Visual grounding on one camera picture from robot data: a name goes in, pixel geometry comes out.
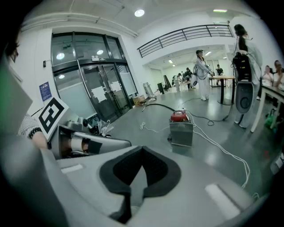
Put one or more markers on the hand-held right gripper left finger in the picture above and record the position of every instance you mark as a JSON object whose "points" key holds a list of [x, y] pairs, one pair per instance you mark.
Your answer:
{"points": [[88, 177]]}

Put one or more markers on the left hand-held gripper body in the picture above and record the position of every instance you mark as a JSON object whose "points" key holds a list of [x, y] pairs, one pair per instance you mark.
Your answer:
{"points": [[53, 115]]}

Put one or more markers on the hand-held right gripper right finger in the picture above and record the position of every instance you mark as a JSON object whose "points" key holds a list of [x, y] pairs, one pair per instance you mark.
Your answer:
{"points": [[188, 188]]}

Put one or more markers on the red vacuum cleaner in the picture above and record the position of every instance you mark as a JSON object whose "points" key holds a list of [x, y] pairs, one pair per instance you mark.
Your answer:
{"points": [[180, 130]]}

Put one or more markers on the person's left forearm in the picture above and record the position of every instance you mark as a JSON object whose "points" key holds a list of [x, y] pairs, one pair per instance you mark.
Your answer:
{"points": [[27, 124]]}

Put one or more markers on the white paper sheet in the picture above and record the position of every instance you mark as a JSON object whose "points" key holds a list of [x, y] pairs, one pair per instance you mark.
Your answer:
{"points": [[98, 94], [115, 85]]}

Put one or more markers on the black framed glass door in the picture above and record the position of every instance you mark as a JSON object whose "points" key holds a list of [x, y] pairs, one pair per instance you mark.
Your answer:
{"points": [[93, 73]]}

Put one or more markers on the cardboard box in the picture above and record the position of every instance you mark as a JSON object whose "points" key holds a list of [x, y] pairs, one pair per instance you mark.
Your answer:
{"points": [[138, 100]]}

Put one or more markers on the wooden top table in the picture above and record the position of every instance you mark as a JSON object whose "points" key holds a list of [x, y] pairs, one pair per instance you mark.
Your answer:
{"points": [[223, 77]]}

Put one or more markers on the white table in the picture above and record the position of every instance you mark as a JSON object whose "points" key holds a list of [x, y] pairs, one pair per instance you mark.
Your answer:
{"points": [[273, 91]]}

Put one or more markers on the round ceiling light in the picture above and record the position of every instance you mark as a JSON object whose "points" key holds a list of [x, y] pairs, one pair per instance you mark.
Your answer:
{"points": [[139, 12]]}

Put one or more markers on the black metal railing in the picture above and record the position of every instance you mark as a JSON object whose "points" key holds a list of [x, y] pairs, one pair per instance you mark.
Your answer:
{"points": [[184, 35]]}

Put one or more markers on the green exit sign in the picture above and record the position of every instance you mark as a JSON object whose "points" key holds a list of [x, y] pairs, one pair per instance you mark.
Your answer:
{"points": [[219, 10]]}

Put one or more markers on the blue wall poster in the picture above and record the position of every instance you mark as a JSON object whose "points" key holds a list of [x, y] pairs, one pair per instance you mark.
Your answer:
{"points": [[45, 91]]}

